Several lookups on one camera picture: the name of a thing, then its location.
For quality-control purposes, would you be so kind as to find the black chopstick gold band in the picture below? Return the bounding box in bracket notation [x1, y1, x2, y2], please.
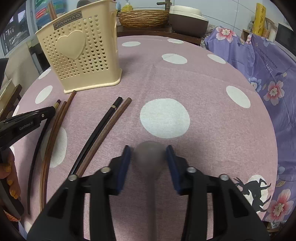
[26, 99, 62, 215]

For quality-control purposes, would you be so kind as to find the brown wooden chopstick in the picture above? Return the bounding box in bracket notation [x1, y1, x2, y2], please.
[41, 90, 77, 212]
[40, 101, 67, 211]
[75, 97, 132, 177]
[47, 1, 57, 21]

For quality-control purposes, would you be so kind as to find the steel spoon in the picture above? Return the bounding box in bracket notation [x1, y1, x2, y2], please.
[134, 141, 166, 240]

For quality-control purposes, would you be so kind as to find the person's left hand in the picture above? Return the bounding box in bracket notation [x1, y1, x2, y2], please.
[1, 148, 21, 199]

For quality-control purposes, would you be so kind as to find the wooden chair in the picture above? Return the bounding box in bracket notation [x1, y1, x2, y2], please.
[1, 80, 22, 121]

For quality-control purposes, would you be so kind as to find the beige plastic utensil holder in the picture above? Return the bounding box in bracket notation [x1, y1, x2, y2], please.
[36, 1, 122, 93]

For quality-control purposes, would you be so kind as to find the black chopstick thin band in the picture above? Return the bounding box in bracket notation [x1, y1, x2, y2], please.
[68, 96, 123, 176]

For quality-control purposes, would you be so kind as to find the pink polka dot tablecloth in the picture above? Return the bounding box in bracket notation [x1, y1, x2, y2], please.
[11, 36, 278, 240]

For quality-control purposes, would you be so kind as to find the purple floral cloth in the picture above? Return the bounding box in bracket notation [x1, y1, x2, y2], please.
[204, 26, 295, 222]

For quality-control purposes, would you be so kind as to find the yellow soap bottle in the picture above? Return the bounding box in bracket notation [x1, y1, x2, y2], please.
[121, 0, 133, 12]

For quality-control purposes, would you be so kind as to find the woven wicker basket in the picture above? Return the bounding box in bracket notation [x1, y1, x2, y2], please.
[118, 9, 169, 28]

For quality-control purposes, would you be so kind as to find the yellow roll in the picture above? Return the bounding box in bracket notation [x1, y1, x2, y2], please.
[252, 3, 266, 36]

